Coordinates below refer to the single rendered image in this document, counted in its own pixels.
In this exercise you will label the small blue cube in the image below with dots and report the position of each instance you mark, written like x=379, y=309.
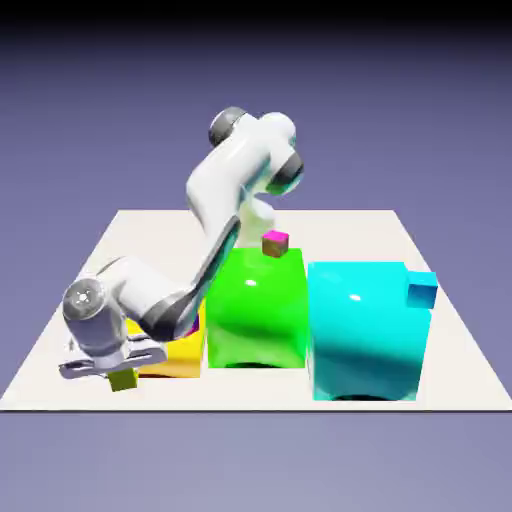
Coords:
x=422, y=290

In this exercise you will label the large cyan box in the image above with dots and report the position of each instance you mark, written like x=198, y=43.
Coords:
x=368, y=332

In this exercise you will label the small magenta cube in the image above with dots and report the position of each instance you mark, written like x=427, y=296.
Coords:
x=276, y=243

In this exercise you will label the large yellow box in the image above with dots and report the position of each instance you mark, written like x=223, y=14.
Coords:
x=184, y=354

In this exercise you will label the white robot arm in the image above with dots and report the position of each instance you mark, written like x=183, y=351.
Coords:
x=224, y=180

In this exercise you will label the large green box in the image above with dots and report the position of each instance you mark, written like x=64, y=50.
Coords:
x=256, y=308

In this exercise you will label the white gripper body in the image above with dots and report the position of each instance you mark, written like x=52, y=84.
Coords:
x=116, y=358

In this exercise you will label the small yellow cube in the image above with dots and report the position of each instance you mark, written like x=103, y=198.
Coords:
x=123, y=380

